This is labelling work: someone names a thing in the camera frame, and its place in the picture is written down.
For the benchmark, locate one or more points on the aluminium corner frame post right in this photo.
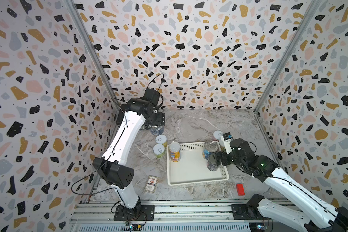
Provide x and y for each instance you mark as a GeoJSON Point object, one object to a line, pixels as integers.
{"type": "Point", "coordinates": [289, 50]}

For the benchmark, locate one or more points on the aluminium corner frame post left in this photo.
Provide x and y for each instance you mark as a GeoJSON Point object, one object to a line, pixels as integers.
{"type": "Point", "coordinates": [71, 7]}

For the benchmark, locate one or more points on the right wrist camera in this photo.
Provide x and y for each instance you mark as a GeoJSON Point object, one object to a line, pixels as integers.
{"type": "Point", "coordinates": [224, 142]}

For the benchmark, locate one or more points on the blue label soup can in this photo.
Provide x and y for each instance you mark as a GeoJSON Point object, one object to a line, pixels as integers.
{"type": "Point", "coordinates": [209, 148]}

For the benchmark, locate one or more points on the pink label small can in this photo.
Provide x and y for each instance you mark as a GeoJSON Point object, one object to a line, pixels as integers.
{"type": "Point", "coordinates": [217, 135]}

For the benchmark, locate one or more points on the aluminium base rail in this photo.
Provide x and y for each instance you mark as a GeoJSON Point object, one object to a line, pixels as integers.
{"type": "Point", "coordinates": [224, 215]}

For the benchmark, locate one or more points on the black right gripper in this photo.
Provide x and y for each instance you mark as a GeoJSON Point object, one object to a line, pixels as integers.
{"type": "Point", "coordinates": [223, 155]}

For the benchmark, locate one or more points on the green label small can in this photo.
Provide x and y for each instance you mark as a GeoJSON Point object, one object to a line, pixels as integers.
{"type": "Point", "coordinates": [159, 150]}

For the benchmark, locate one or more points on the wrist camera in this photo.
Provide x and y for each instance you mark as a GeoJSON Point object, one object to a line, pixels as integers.
{"type": "Point", "coordinates": [224, 142]}
{"type": "Point", "coordinates": [152, 95]}

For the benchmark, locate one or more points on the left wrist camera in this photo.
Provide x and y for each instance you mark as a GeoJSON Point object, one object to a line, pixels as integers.
{"type": "Point", "coordinates": [152, 95]}

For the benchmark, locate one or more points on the white perforated plastic basket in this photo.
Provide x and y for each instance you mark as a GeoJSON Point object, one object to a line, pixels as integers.
{"type": "Point", "coordinates": [191, 169]}

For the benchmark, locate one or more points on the dark navy tall can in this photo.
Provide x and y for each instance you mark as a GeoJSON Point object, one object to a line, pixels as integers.
{"type": "Point", "coordinates": [212, 165]}

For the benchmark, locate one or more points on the aluminium corner frame post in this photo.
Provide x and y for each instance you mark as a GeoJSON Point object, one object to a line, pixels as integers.
{"type": "Point", "coordinates": [71, 7]}
{"type": "Point", "coordinates": [289, 50]}

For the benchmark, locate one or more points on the yellow label small can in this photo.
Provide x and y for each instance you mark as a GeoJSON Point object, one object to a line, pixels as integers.
{"type": "Point", "coordinates": [161, 139]}

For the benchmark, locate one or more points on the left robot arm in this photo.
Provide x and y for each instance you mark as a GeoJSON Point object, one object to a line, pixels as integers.
{"type": "Point", "coordinates": [133, 115]}

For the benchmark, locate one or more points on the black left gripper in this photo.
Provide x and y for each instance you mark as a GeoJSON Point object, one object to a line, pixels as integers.
{"type": "Point", "coordinates": [161, 121]}

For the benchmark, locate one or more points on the small red block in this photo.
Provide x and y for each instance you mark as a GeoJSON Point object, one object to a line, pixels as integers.
{"type": "Point", "coordinates": [240, 189]}

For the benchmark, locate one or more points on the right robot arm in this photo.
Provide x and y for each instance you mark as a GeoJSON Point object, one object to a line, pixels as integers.
{"type": "Point", "coordinates": [313, 214]}

